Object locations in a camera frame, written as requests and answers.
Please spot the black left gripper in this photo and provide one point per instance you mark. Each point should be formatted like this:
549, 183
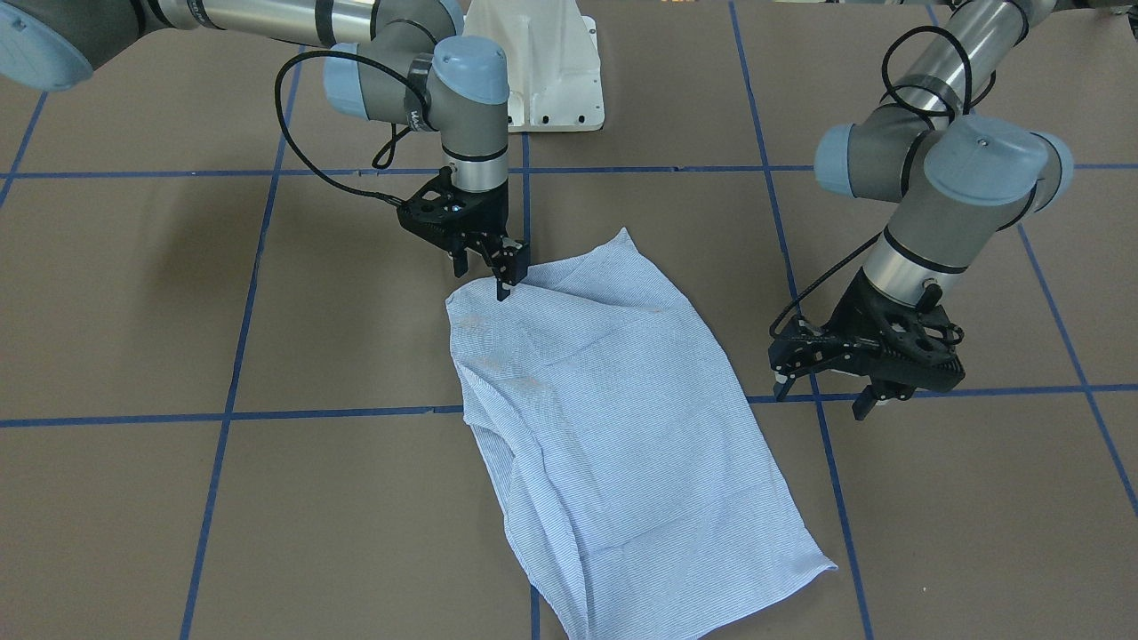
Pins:
852, 313

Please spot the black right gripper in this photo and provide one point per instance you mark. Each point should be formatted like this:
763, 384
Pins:
488, 213

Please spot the light blue striped shirt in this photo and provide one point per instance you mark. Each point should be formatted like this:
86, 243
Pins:
637, 490

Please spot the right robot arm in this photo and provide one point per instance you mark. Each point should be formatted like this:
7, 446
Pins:
405, 63

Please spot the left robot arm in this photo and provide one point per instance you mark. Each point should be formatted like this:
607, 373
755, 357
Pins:
955, 177

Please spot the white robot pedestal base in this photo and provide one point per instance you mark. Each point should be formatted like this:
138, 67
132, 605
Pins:
554, 64

